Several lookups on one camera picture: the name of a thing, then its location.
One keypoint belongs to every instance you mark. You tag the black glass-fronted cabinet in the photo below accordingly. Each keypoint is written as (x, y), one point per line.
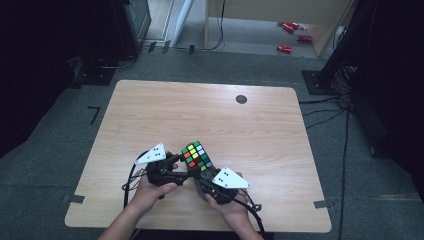
(131, 26)

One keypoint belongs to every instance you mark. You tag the grey floor tape piece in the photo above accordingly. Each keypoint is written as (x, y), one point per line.
(320, 204)
(73, 199)

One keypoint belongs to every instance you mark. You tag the red can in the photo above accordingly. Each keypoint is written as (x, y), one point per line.
(295, 25)
(304, 38)
(288, 28)
(284, 49)

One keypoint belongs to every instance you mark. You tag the black floor tape piece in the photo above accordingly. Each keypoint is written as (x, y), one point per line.
(166, 46)
(151, 46)
(191, 49)

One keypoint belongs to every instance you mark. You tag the wooden partition frame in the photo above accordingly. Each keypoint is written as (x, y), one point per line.
(266, 10)

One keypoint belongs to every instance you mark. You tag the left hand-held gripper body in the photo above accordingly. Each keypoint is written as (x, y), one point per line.
(156, 154)

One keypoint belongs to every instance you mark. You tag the white panel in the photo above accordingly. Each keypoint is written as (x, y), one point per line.
(181, 20)

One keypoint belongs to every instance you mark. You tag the multicoloured puzzle cube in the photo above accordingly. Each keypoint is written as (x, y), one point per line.
(196, 156)

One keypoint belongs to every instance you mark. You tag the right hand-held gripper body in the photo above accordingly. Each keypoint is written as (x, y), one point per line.
(230, 180)

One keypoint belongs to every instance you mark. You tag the dark round table grommet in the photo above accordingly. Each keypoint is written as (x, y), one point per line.
(241, 99)

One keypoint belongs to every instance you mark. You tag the black stand with base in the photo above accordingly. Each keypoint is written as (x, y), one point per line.
(315, 83)

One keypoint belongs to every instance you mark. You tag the black floor plate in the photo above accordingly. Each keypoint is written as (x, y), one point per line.
(93, 75)

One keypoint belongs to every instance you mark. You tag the person's right hand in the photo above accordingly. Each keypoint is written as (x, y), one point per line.
(235, 211)

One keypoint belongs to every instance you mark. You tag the person's left hand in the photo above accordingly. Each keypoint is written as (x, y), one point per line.
(150, 195)

